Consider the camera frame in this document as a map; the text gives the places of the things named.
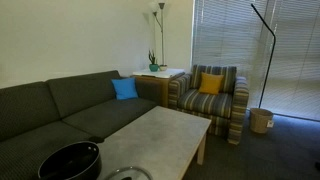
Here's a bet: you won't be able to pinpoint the black cooking pot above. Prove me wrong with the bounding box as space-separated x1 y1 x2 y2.
37 135 105 180

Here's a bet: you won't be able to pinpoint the plant in teal pot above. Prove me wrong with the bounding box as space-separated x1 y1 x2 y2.
148 49 160 73

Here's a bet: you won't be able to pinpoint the round glass pot lid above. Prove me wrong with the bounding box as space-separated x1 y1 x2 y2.
103 165 154 180

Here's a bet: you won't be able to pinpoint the wooden side table white top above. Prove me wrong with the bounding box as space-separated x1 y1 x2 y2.
131 68 186 108

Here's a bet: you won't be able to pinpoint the blue square cushion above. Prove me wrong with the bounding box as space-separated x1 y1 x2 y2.
111 77 139 101

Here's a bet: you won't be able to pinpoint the striped fabric armchair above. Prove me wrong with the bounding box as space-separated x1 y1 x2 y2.
167 64 250 146

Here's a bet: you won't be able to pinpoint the yellow square cushion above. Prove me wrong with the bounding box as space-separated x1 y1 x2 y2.
198 72 225 96

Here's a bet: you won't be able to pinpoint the silver two-head floor lamp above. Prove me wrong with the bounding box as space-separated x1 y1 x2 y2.
148 0 167 68

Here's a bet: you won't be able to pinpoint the dark grey fabric sofa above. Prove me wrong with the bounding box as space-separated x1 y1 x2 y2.
0 69 164 180

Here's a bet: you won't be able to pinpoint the beige wicker waste basket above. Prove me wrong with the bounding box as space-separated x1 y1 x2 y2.
249 107 275 135

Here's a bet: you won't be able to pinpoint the black bent floor lamp pole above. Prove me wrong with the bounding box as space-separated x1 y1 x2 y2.
250 3 277 110

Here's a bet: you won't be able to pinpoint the white window blinds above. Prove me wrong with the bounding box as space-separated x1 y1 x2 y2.
192 0 320 122

